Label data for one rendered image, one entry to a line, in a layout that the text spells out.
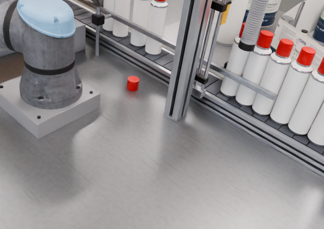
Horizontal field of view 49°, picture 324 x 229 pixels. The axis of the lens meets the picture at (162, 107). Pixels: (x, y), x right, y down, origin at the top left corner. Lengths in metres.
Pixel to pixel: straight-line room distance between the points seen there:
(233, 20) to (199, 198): 0.66
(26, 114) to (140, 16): 0.46
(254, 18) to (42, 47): 0.45
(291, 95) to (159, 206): 0.41
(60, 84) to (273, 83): 0.51
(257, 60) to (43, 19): 0.50
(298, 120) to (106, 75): 0.56
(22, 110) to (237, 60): 0.54
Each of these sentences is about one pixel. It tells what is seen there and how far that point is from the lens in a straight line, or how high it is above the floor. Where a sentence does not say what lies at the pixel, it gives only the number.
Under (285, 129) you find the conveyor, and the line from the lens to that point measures 0.95.
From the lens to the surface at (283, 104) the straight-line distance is 0.93.
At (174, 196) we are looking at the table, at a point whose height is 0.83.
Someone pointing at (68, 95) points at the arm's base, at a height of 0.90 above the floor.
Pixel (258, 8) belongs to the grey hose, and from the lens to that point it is 0.78.
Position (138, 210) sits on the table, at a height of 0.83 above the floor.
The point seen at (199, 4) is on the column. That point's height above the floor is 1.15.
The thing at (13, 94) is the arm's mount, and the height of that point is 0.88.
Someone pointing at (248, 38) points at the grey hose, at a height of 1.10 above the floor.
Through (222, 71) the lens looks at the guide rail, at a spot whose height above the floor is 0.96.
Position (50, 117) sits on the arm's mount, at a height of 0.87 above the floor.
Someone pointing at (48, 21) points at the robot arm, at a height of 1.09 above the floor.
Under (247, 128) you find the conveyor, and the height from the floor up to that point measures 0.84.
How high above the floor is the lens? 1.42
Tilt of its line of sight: 37 degrees down
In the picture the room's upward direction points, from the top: 10 degrees clockwise
